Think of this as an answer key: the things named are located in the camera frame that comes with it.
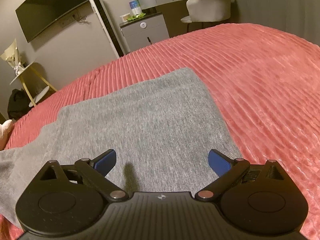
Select grey sweatpants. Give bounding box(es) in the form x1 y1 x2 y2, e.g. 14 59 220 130
1 68 241 224

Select red ribbed bedspread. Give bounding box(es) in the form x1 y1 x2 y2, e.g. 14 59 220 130
1 23 319 239

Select cream pillow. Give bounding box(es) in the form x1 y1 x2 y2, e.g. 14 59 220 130
0 120 14 151

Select gold leg side table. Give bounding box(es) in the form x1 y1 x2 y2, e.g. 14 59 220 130
9 61 57 108

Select black bag on floor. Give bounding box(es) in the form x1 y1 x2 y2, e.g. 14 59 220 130
7 89 30 121

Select grey bedside cabinet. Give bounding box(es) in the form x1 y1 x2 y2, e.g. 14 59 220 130
120 12 170 52

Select wrapped flower bouquet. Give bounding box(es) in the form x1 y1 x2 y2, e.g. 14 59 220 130
1 39 24 76

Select white upholstered chair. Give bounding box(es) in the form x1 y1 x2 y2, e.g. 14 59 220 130
181 0 232 24

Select white blue box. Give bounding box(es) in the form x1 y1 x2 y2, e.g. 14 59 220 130
129 0 142 16

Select white tower fan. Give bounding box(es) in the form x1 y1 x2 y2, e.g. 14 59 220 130
89 0 125 59

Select grey vanity desk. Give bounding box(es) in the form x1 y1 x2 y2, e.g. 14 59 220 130
139 0 188 37

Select black wall television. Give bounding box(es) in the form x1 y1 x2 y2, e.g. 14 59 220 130
15 0 88 42

